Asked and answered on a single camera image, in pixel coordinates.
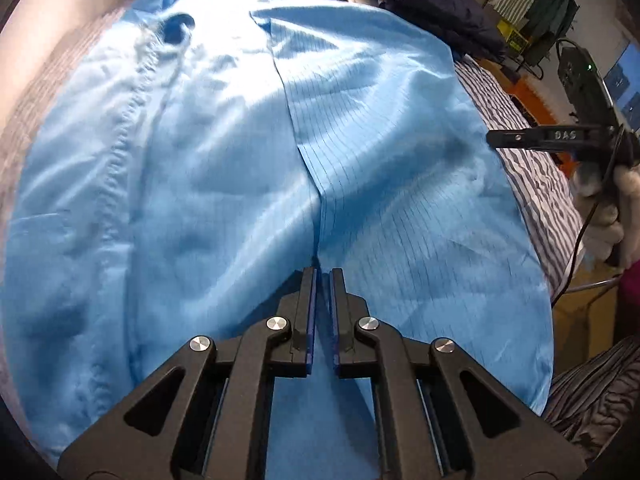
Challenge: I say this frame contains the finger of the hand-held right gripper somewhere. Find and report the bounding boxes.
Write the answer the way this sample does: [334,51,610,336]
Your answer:
[486,127,549,152]

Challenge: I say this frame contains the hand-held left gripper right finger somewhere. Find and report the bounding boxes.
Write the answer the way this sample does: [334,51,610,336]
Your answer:
[330,267,587,480]

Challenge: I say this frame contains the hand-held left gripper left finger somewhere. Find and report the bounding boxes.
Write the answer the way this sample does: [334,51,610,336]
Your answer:
[57,267,318,480]

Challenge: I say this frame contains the large blue striped garment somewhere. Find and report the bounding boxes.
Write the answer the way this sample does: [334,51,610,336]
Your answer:
[0,0,556,480]

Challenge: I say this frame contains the person's right forearm pink sleeve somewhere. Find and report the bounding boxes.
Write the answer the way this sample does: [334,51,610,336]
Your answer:
[620,259,640,306]

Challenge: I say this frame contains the person's right hand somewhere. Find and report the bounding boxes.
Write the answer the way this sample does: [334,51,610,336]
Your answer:
[571,160,640,267]

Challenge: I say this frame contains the blue white striped bed quilt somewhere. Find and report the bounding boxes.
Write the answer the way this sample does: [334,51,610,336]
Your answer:
[0,0,586,301]

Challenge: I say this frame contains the computer monitor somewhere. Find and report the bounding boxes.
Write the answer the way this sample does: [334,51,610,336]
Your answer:
[602,42,640,121]

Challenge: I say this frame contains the yellow box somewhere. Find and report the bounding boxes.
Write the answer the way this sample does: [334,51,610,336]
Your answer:
[497,17,528,53]

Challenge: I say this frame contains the green hanging jacket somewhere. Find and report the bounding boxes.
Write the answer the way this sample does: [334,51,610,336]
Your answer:
[525,0,581,43]

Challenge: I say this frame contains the navy padded jacket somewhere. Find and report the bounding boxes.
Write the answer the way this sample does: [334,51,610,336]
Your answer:
[357,0,508,61]

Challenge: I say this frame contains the person's striped pants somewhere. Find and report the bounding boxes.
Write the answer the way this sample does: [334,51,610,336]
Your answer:
[542,335,640,461]

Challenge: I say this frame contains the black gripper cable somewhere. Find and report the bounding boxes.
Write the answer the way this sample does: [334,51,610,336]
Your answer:
[550,127,623,308]

